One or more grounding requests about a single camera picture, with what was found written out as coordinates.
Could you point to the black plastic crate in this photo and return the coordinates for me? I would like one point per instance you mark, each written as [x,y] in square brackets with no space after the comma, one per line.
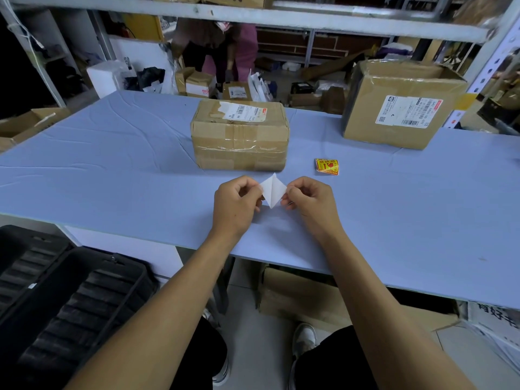
[61,296]

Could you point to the cardboard box under table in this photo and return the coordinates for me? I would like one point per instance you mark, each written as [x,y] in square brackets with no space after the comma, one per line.
[308,300]

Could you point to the white foam box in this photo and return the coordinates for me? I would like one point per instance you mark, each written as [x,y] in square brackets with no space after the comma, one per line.
[105,79]

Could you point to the taped brown cardboard parcel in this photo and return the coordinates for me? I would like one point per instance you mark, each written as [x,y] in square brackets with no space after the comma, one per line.
[239,136]

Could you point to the white printed carton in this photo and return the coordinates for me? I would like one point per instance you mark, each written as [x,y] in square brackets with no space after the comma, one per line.
[495,324]

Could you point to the small labelled cardboard box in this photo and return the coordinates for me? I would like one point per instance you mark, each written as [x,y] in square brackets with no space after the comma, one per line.
[197,83]
[237,91]

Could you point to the yellow red sticker roll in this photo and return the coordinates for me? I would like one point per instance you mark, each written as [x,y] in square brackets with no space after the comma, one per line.
[327,166]

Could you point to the flat open cardboard box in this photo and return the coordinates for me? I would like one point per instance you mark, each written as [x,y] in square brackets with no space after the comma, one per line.
[28,125]

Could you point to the person's white shoe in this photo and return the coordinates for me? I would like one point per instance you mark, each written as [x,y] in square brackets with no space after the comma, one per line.
[304,339]
[222,371]

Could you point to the person's black right trouser leg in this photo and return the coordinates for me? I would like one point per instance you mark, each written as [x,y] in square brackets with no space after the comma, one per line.
[337,361]

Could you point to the black plastic bag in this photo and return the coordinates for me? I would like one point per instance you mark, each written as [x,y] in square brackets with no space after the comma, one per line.
[151,79]

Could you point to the person's left hand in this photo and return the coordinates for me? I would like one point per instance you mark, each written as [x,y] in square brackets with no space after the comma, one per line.
[229,207]

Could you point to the grey metal shelf frame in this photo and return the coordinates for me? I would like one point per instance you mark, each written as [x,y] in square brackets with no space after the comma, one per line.
[252,14]

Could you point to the white paper bags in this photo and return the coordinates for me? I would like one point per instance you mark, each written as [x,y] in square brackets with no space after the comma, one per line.
[259,88]

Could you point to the large open cardboard box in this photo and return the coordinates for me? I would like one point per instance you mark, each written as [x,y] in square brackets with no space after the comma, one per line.
[402,107]

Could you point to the person's black left trouser leg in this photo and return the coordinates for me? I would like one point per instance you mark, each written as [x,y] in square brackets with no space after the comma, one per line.
[203,357]

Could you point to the person's white right shoe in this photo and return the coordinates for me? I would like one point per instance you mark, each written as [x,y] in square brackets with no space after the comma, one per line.
[304,339]

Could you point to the person's right hand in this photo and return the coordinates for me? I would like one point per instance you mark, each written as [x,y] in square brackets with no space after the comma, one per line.
[315,207]

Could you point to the person's left thumb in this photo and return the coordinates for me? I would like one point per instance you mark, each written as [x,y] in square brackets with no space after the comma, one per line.
[254,203]

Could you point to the person's black trouser leg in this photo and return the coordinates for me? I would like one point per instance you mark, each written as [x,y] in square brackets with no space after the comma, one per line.
[337,361]
[203,357]

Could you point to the white paper sheet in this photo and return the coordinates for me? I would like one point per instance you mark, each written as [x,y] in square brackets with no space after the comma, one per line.
[273,191]

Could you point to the person's left forearm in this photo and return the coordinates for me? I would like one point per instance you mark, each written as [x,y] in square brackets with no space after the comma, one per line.
[162,312]

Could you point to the person's white left shoe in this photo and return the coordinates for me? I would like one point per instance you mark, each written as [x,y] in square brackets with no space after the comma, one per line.
[222,371]

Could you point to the person's right forearm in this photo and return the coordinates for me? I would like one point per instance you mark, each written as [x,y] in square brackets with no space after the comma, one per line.
[378,312]

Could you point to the person's right thumb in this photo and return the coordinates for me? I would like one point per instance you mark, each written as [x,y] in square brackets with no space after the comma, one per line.
[289,203]

